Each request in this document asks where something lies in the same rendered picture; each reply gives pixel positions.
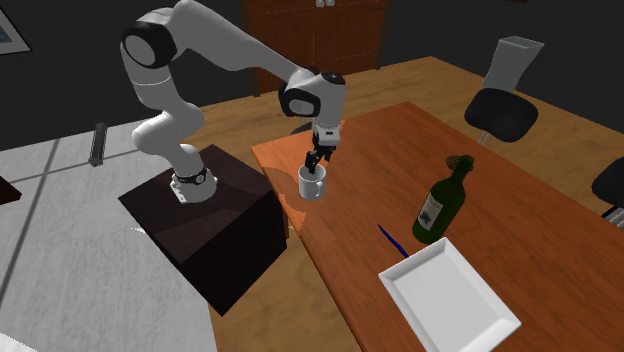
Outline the dark robot stand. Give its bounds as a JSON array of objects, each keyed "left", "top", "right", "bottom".
[{"left": 117, "top": 144, "right": 288, "bottom": 318}]

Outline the brown wooden cabinet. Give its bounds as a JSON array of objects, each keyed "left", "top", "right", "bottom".
[{"left": 237, "top": 0, "right": 391, "bottom": 98}]

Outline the black and grey chair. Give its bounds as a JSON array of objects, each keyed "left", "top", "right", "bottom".
[{"left": 463, "top": 35, "right": 545, "bottom": 146}]

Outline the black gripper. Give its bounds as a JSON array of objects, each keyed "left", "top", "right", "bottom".
[{"left": 304, "top": 132, "right": 340, "bottom": 177}]

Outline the framed wall picture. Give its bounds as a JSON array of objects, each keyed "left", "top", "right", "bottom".
[{"left": 0, "top": 8, "right": 32, "bottom": 56}]

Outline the blue pen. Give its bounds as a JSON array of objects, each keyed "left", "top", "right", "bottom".
[{"left": 377, "top": 224, "right": 411, "bottom": 260}]

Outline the white mug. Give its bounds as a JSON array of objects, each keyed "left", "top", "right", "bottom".
[{"left": 297, "top": 164, "right": 327, "bottom": 202}]

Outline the dark green wine bottle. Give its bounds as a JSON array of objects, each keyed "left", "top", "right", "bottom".
[{"left": 412, "top": 154, "right": 476, "bottom": 245}]

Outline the small dark grey bar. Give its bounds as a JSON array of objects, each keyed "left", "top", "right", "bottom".
[{"left": 88, "top": 122, "right": 108, "bottom": 168}]

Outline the white rectangular plate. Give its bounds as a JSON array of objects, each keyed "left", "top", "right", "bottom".
[{"left": 378, "top": 237, "right": 522, "bottom": 352}]

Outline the brown wooden table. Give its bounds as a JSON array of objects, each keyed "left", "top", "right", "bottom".
[{"left": 250, "top": 101, "right": 624, "bottom": 352}]

